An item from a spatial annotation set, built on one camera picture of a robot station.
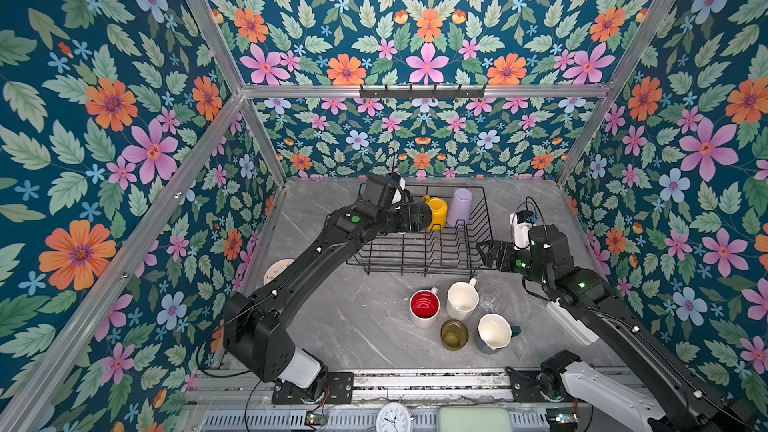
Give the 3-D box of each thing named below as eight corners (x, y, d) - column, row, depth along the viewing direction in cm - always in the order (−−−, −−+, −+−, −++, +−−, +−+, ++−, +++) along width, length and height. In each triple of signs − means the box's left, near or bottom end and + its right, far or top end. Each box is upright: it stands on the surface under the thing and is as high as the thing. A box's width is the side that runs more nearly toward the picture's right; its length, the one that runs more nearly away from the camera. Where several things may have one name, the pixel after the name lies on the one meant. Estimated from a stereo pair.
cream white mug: (446, 322, 85) (449, 310, 77) (443, 292, 91) (446, 277, 83) (474, 322, 85) (481, 310, 77) (470, 292, 91) (476, 277, 83)
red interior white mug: (409, 328, 85) (409, 319, 79) (409, 298, 91) (409, 287, 85) (439, 328, 85) (441, 319, 79) (437, 298, 91) (439, 287, 85)
